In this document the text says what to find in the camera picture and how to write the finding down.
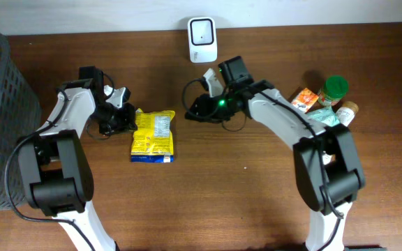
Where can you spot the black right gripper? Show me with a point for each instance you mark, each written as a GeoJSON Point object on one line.
{"type": "Point", "coordinates": [206, 108]}

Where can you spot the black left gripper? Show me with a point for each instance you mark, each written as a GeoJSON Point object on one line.
{"type": "Point", "coordinates": [123, 124]}

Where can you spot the yellow snack packet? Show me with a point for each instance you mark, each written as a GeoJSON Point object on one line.
{"type": "Point", "coordinates": [153, 139]}

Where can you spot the orange white snack packet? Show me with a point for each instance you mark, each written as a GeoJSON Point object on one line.
{"type": "Point", "coordinates": [304, 100]}

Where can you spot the mint green tissue packet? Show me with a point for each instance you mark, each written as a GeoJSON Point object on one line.
{"type": "Point", "coordinates": [324, 115]}

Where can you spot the green lid jar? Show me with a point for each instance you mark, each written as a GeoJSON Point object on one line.
{"type": "Point", "coordinates": [333, 90]}

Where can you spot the white cream tube gold cap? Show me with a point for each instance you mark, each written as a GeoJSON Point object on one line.
{"type": "Point", "coordinates": [344, 115]}

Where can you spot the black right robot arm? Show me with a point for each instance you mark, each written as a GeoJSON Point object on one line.
{"type": "Point", "coordinates": [328, 171]}

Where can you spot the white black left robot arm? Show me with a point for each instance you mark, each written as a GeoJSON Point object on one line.
{"type": "Point", "coordinates": [56, 175]}

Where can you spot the white barcode scanner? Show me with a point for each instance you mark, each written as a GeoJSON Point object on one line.
{"type": "Point", "coordinates": [202, 40]}

